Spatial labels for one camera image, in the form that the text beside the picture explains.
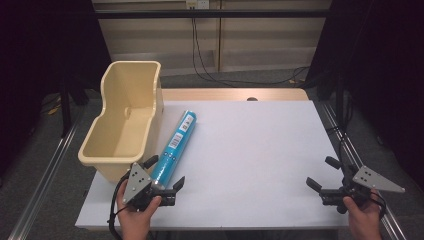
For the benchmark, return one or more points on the white wall socket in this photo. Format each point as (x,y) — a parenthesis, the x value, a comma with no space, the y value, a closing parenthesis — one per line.
(197,4)

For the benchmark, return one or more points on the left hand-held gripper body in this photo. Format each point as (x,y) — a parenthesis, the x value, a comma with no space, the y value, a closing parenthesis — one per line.
(135,181)

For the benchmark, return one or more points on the white table board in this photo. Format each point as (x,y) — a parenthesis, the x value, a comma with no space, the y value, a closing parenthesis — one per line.
(250,160)

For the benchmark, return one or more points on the person's right hand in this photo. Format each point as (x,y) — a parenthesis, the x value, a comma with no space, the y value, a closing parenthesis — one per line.
(363,220)

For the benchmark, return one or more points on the cream plastic bin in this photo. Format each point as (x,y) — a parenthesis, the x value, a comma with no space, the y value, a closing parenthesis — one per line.
(133,90)

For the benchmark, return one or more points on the black horizontal bar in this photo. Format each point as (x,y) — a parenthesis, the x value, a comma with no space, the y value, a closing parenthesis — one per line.
(213,13)

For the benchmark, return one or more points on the aluminium floor rail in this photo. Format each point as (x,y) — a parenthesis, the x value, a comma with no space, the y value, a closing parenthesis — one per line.
(346,140)
(43,180)

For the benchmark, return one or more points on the black metal stand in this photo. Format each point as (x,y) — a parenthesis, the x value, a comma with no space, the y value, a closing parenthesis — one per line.
(65,110)
(339,100)

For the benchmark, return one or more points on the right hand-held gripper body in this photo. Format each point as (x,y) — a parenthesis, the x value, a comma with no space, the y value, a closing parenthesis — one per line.
(368,180)

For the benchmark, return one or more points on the person's left hand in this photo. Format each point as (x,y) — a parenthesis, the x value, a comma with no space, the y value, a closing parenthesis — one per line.
(135,223)

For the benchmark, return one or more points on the blue roll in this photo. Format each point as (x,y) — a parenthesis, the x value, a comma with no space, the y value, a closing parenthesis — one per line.
(174,146)

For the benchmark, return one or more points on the dark curtain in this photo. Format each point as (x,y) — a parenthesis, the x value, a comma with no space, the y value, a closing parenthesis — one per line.
(386,66)
(36,56)

